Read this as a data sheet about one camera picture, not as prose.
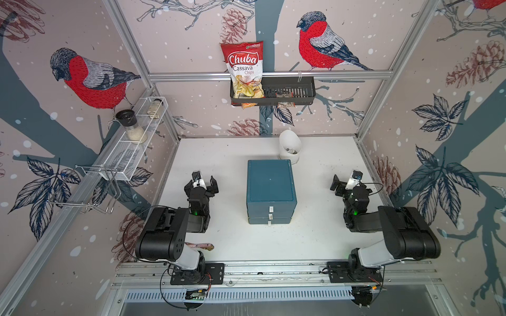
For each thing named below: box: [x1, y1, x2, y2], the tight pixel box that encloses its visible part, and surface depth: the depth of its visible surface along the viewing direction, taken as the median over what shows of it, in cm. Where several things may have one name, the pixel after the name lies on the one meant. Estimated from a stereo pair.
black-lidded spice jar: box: [114, 109, 148, 145], surface depth 72 cm
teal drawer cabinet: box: [245, 159, 298, 227], surface depth 76 cm
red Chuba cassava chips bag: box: [220, 40, 266, 110], surface depth 85 cm
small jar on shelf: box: [146, 98, 164, 120], surface depth 87 cm
